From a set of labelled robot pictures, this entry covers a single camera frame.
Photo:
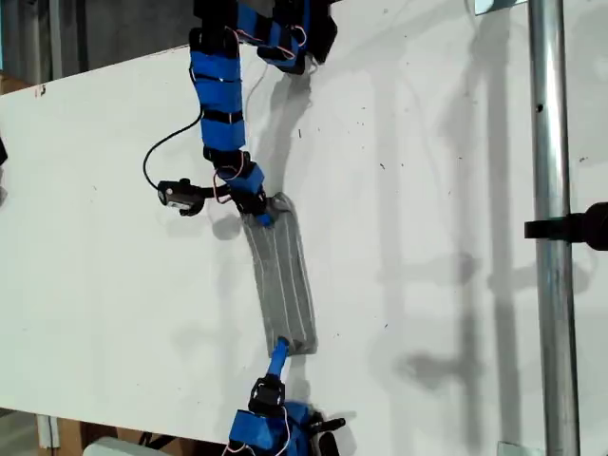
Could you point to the grey striped towel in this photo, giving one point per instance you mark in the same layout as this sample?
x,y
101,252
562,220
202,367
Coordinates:
x,y
285,285

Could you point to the white box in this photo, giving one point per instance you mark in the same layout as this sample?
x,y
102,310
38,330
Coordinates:
x,y
114,447

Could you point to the brown cardboard box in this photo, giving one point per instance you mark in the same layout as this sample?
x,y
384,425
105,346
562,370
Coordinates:
x,y
71,434

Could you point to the small black object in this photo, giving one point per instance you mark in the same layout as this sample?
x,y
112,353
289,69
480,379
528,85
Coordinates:
x,y
2,157

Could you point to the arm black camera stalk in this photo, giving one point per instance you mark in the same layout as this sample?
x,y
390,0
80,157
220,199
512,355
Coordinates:
x,y
216,192

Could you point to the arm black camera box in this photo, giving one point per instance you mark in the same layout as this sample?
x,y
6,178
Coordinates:
x,y
328,439
173,195

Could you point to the steel post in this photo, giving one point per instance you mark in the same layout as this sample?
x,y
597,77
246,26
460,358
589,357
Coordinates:
x,y
551,142

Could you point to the black post clamp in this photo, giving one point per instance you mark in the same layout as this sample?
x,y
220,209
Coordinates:
x,y
584,225

